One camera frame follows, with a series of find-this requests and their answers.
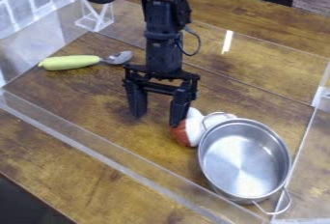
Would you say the red white plush mushroom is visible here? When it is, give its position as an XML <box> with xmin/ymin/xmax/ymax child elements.
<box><xmin>170</xmin><ymin>107</ymin><xmax>238</xmax><ymax>148</ymax></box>

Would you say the silver metal pot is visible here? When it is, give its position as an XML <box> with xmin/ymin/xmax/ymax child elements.
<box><xmin>198</xmin><ymin>112</ymin><xmax>292</xmax><ymax>215</ymax></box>

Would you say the clear acrylic triangle bracket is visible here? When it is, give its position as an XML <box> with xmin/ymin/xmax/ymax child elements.
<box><xmin>75</xmin><ymin>0</ymin><xmax>115</xmax><ymax>32</ymax></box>

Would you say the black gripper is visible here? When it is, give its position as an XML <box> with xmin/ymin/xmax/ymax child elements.
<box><xmin>125</xmin><ymin>65</ymin><xmax>201</xmax><ymax>127</ymax></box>

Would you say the green handled metal spoon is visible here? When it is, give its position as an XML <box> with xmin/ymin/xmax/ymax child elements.
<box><xmin>39</xmin><ymin>51</ymin><xmax>133</xmax><ymax>70</ymax></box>

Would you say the clear acrylic enclosure wall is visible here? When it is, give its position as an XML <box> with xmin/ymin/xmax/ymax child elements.
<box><xmin>0</xmin><ymin>0</ymin><xmax>330</xmax><ymax>224</ymax></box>

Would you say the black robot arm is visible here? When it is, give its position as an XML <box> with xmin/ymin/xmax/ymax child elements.
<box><xmin>125</xmin><ymin>0</ymin><xmax>201</xmax><ymax>127</ymax></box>

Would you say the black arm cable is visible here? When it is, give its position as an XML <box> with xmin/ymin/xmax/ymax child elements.
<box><xmin>174</xmin><ymin>24</ymin><xmax>202</xmax><ymax>57</ymax></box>

